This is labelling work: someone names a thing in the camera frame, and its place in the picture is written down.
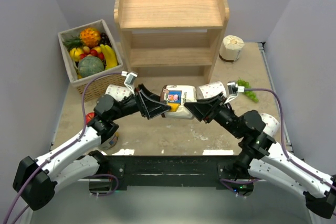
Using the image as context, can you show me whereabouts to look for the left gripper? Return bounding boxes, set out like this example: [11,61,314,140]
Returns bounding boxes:
[110,84,171,121]

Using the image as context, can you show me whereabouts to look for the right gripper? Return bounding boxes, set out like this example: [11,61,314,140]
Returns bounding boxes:
[184,92,244,139]

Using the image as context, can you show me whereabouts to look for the dotted paper roll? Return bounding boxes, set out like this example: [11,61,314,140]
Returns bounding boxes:
[196,81,227,99]
[260,113,280,137]
[105,84,132,101]

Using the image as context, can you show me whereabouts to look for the paper roll cartoon label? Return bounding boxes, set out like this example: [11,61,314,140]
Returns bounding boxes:
[160,85,196,120]

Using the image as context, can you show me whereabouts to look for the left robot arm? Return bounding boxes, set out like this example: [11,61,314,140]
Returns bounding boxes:
[13,84,171,210]

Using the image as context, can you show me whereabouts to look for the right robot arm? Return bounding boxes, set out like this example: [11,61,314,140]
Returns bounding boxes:
[184,95,335,219]

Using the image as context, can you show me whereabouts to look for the wooden three-tier shelf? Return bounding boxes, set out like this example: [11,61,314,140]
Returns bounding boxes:
[114,0,229,82]

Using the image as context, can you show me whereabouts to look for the green grape bunch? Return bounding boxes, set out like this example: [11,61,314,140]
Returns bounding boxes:
[237,79,259,103]

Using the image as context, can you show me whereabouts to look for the wicker basket with liner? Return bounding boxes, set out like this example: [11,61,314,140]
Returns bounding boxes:
[58,19,125,101]

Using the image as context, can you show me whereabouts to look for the yellow bananas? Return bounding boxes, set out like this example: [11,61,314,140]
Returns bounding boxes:
[100,44,118,69]

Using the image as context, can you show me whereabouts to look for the red apple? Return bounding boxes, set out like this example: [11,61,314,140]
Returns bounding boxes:
[86,112,95,124]

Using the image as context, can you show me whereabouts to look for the green melon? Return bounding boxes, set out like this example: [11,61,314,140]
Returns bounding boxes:
[78,56,104,78]

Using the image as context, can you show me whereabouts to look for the dark grape bunch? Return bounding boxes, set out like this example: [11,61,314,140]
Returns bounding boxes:
[100,33,112,47]

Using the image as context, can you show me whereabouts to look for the orange pineapple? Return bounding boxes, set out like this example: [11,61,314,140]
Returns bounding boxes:
[79,27,101,48]

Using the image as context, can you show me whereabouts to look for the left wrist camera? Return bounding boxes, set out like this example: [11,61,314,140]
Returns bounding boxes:
[122,71,138,92]

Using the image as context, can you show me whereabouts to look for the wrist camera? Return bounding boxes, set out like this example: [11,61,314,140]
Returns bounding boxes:
[122,71,138,92]
[225,81,245,104]

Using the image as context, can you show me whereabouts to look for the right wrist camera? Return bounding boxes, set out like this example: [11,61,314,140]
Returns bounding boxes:
[225,81,245,104]

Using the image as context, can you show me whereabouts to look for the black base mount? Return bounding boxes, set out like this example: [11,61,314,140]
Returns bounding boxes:
[78,155,265,192]

